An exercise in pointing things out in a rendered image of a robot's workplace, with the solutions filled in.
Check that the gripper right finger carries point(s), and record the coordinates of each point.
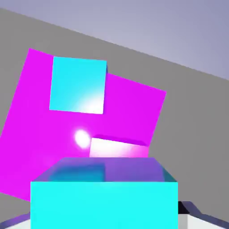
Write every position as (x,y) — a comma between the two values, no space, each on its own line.
(195,218)

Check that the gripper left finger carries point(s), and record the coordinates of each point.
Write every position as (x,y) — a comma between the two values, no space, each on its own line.
(17,222)

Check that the small cyan cube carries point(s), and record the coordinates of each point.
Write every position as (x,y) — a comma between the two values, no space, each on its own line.
(103,204)
(77,84)

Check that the small magenta cube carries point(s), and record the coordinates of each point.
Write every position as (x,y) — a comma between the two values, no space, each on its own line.
(116,148)

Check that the large magenta box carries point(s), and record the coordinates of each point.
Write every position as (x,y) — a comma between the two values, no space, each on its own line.
(125,111)

